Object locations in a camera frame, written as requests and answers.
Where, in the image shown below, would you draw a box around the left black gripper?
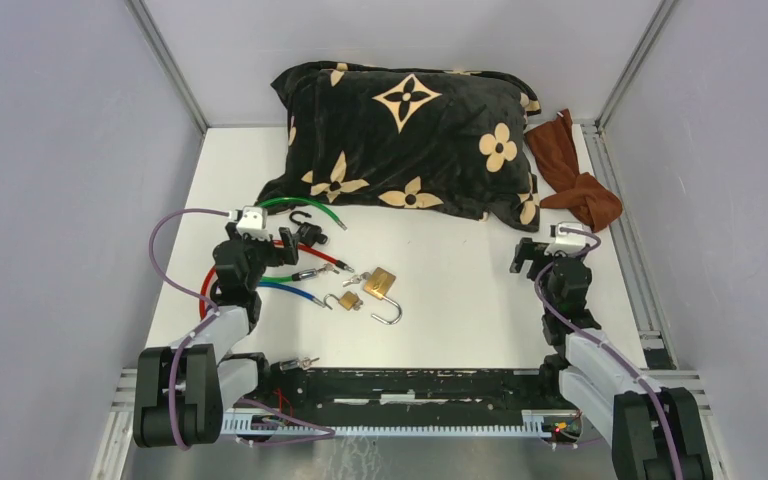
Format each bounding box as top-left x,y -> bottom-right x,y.
226,222 -> 298,291

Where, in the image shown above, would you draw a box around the small brass padlock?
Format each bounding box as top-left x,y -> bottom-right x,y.
323,291 -> 363,311

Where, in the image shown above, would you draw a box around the small silver keys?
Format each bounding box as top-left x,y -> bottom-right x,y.
315,263 -> 371,287

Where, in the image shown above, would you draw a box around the large brass padlock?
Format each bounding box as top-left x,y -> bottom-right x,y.
363,267 -> 403,326

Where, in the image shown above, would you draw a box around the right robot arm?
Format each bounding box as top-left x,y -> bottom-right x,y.
509,228 -> 714,479

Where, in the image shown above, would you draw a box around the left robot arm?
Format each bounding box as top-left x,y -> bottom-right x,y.
133,227 -> 298,449

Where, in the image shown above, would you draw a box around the black padlock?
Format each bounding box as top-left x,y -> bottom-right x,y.
289,211 -> 329,247

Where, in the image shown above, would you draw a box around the brown cloth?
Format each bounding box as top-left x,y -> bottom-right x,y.
525,109 -> 624,232

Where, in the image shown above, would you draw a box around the black floral pillow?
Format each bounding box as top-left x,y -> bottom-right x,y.
258,61 -> 541,233

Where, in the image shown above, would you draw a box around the green cable lock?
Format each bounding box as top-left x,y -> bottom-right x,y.
257,197 -> 354,273

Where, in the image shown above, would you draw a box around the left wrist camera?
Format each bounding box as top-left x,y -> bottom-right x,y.
235,206 -> 271,241

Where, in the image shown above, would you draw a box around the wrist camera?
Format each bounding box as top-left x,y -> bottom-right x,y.
546,222 -> 590,255
235,206 -> 271,241

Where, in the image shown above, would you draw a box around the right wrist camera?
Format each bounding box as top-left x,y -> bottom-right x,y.
546,222 -> 590,255

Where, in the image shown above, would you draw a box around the blue cable lock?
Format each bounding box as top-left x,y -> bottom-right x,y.
206,282 -> 332,314

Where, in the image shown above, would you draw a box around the red cable lock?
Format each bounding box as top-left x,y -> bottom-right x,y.
198,245 -> 355,319

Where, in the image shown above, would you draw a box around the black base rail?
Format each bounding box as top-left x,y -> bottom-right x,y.
248,367 -> 578,429

